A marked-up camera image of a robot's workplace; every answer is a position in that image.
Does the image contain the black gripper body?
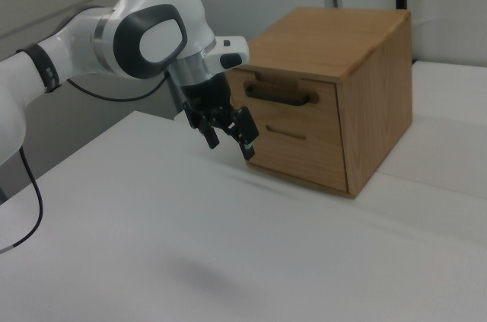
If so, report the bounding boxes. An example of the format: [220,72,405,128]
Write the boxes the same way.
[180,73,234,129]

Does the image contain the black metal drawer handle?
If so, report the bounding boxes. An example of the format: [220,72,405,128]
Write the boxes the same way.
[243,84,311,107]

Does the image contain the wooden drawer with black handle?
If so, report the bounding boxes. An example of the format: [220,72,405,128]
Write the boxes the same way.
[224,65,342,145]

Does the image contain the wooden drawer with notch grip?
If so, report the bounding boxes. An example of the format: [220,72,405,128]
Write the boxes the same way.
[243,118,349,192]

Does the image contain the wooden drawer cabinet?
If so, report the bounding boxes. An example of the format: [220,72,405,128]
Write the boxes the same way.
[224,6,413,200]

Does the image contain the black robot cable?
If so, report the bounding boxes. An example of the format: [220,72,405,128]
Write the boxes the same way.
[0,69,171,255]

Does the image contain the black velcro cable strap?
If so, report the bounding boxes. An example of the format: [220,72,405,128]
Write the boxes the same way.
[16,43,62,93]

